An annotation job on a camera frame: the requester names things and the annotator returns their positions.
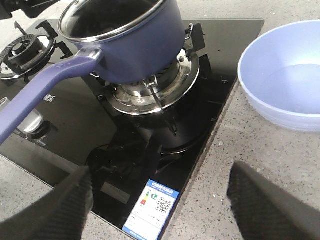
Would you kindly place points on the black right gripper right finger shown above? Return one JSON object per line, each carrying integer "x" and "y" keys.
{"x": 264, "y": 211}

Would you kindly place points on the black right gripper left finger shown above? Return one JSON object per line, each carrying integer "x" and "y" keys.
{"x": 59, "y": 215}

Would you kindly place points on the blue plastic bowl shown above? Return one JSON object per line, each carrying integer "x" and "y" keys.
{"x": 280, "y": 75}

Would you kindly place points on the black left pot support grate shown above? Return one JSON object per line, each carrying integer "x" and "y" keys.
{"x": 62, "y": 50}

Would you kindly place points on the blue energy label sticker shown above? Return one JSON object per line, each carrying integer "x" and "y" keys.
{"x": 151, "y": 211}

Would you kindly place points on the silver stove control knob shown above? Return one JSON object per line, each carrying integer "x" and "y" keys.
{"x": 33, "y": 127}

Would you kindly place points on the black glass gas stove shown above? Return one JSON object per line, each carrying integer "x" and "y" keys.
{"x": 124, "y": 151}

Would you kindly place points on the left gas burner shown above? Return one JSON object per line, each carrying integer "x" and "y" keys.
{"x": 25, "y": 56}

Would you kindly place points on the right gas burner with ring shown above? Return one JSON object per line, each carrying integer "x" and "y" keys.
{"x": 160, "y": 91}

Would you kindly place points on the blue saucepan with long handle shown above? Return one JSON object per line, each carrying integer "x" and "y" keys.
{"x": 123, "y": 41}

